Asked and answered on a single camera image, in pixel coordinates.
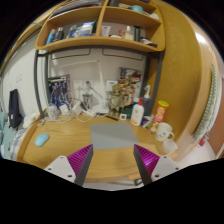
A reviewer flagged black tumbler on shelf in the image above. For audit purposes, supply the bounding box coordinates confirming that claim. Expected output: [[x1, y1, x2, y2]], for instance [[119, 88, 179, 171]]
[[134, 25, 141, 42]]

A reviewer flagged light blue computer mouse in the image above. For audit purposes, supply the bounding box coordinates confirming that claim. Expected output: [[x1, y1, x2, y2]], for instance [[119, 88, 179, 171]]
[[35, 134, 49, 147]]

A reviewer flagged white ceramic mug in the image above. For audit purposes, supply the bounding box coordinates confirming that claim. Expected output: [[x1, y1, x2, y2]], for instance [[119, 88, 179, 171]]
[[156, 122, 174, 142]]

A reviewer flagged clear glass jar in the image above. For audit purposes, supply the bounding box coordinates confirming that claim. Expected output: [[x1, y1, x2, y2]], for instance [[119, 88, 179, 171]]
[[47, 103, 60, 120]]

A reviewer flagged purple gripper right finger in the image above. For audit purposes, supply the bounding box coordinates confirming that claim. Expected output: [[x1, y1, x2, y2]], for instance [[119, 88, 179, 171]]
[[133, 143, 181, 186]]

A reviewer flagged white small cube clock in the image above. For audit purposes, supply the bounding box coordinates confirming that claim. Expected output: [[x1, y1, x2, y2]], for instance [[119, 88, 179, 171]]
[[120, 114, 127, 120]]

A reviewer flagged wooden wall shelf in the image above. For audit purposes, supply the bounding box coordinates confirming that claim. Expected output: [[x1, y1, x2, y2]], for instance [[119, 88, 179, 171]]
[[35, 0, 165, 52]]

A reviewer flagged grey mouse pad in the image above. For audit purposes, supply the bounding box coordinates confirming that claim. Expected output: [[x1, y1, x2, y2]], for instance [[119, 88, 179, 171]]
[[91, 122, 139, 150]]

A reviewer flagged blue poster box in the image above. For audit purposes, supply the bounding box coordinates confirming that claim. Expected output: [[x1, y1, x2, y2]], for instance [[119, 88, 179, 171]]
[[48, 75, 71, 107]]

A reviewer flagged wooden model figure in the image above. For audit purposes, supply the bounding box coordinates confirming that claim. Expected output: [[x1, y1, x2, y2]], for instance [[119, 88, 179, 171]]
[[108, 84, 132, 117]]

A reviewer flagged white lotion pump bottle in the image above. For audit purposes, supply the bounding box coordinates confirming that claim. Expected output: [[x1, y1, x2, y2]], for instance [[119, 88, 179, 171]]
[[131, 98, 144, 126]]

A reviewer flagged white spray bottle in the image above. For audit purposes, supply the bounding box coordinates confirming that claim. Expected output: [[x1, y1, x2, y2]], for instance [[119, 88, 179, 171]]
[[143, 85, 150, 115]]

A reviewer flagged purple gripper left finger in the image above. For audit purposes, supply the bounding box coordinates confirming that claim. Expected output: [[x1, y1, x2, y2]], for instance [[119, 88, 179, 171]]
[[44, 143, 95, 187]]

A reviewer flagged red yellow chips can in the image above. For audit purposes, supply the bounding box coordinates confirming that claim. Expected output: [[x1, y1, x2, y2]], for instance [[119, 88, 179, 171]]
[[150, 100, 169, 133]]

